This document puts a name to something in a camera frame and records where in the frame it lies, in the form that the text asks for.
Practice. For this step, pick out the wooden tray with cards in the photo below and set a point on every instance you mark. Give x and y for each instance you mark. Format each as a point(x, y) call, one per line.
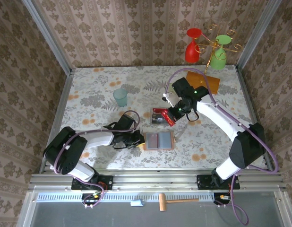
point(165, 140)

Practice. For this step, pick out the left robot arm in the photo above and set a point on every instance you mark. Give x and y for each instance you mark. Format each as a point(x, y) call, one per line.
point(98, 139)

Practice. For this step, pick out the clear plastic tray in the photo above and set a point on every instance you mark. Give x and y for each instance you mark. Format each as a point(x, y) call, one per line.
point(151, 122)

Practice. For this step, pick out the gold rack on wooden base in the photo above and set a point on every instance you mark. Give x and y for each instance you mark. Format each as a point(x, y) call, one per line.
point(213, 82)

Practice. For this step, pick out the teal translucent plastic cup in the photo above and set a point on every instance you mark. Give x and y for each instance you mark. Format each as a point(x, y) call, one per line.
point(120, 98)

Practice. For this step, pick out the red plastic wine glass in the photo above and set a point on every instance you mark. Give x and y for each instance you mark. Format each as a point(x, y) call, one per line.
point(192, 53)

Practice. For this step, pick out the green plastic wine glass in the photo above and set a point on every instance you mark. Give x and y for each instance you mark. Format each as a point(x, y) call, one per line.
point(218, 61)

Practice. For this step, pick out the light blue plastic object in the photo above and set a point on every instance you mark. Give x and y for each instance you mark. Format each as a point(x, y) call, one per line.
point(137, 203)

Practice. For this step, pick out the small wooden mallet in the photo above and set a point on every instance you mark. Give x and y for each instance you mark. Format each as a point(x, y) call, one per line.
point(162, 202)

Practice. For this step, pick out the floral print tablecloth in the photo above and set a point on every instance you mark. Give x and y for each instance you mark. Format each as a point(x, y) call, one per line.
point(94, 75)

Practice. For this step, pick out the grey metal shelf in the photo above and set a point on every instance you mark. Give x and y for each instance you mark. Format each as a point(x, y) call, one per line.
point(65, 217)

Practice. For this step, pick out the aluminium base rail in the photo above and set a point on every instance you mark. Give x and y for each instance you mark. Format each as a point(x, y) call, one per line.
point(148, 177)

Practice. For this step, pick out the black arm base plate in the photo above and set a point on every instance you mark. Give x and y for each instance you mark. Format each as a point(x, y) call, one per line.
point(105, 182)
point(201, 185)

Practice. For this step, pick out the aluminium side rail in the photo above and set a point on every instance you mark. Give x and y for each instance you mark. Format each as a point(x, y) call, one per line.
point(58, 118)
point(251, 106)

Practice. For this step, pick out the aluminium corner post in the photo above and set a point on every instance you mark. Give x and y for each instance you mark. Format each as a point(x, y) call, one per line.
point(49, 37)
point(257, 35)

